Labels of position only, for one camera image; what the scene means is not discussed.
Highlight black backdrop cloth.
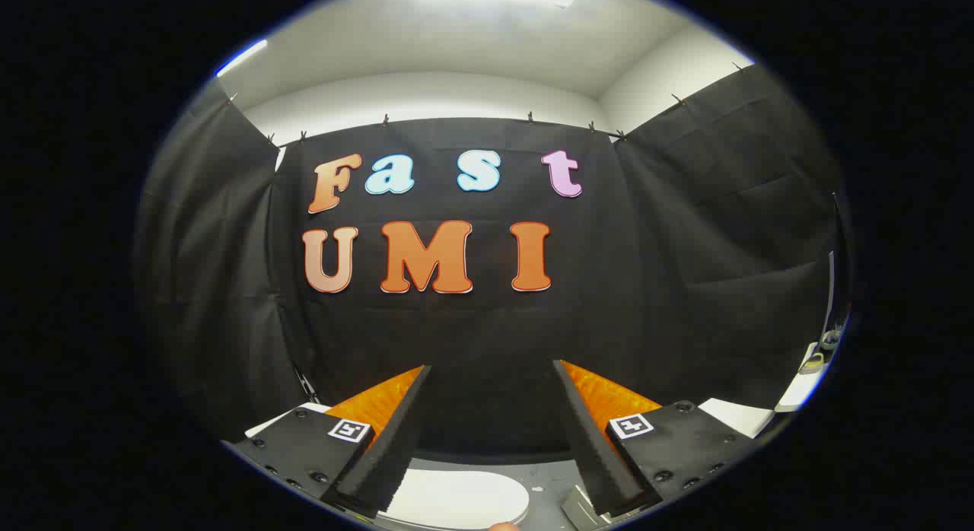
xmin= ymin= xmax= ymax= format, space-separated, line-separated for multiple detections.
xmin=133 ymin=63 xmax=851 ymax=467

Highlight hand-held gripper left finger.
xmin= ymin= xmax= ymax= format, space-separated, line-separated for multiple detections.
xmin=227 ymin=365 xmax=433 ymax=518

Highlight row of small cloth clips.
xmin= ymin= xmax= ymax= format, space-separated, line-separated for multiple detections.
xmin=224 ymin=59 xmax=750 ymax=145

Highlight white toilet lid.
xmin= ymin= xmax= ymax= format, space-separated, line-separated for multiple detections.
xmin=378 ymin=469 xmax=531 ymax=531

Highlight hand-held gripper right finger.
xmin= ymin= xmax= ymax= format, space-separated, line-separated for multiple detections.
xmin=552 ymin=359 xmax=757 ymax=518

